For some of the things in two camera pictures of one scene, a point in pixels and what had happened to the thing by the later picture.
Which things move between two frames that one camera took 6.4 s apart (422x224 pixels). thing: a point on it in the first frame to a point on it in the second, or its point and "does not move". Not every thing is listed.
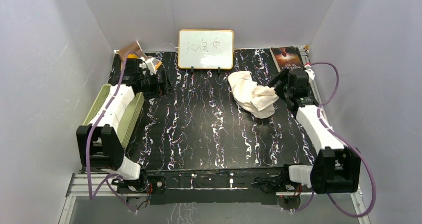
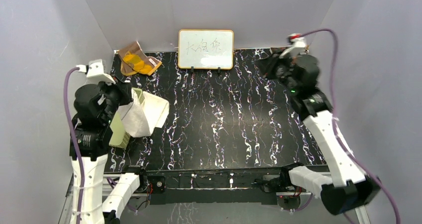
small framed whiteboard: x=206 y=49 does not move
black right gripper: x=282 y=76 to x=266 y=64
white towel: x=257 y=100 to x=140 y=119
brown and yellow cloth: x=136 y=48 does not move
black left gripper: x=167 y=88 to x=124 y=88
